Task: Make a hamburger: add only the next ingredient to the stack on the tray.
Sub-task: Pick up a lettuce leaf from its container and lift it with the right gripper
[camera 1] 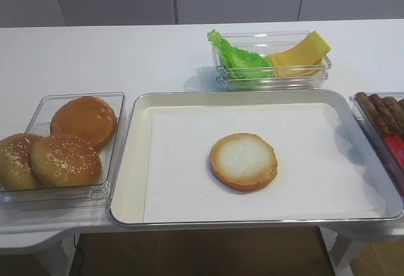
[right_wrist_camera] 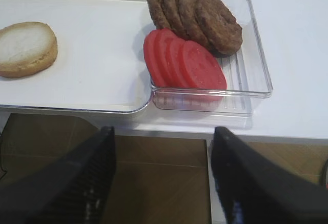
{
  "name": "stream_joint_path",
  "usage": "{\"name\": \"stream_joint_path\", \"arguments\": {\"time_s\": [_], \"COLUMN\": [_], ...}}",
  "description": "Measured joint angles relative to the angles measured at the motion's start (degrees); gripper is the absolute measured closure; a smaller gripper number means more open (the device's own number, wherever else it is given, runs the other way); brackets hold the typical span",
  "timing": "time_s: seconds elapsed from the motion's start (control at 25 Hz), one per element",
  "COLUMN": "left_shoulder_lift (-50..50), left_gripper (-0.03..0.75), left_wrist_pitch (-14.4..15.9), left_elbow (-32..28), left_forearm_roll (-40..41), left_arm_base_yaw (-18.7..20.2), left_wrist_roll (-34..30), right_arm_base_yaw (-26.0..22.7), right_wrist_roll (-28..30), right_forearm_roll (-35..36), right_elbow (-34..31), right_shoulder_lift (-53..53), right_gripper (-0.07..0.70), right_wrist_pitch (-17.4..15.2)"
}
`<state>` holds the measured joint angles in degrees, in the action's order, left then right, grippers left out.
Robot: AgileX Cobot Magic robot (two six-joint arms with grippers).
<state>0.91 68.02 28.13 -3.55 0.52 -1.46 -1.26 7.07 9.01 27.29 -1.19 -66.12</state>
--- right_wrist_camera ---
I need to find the bottom bun half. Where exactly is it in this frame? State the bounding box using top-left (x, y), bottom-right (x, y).
top-left (1, 22), bottom-right (58, 78)

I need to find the white metal tray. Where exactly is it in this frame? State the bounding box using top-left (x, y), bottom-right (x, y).
top-left (1, 0), bottom-right (153, 113)

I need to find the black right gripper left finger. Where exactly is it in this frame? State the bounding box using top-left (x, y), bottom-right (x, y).
top-left (1, 127), bottom-right (116, 223)

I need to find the brown meat patty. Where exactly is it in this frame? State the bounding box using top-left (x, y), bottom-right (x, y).
top-left (162, 0), bottom-right (189, 40)
top-left (147, 0), bottom-right (171, 29)
top-left (178, 0), bottom-right (213, 51)
top-left (195, 0), bottom-right (242, 56)

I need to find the red tomato slice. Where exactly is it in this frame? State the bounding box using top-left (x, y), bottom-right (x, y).
top-left (166, 37), bottom-right (189, 88)
top-left (178, 40), bottom-right (227, 90)
top-left (154, 28), bottom-right (177, 87)
top-left (143, 30), bottom-right (167, 87)

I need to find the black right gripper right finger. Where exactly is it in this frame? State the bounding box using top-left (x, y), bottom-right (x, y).
top-left (211, 127), bottom-right (327, 223)

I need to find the clear patty tomato container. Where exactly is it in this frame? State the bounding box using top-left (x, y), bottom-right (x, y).
top-left (152, 0), bottom-right (273, 117)

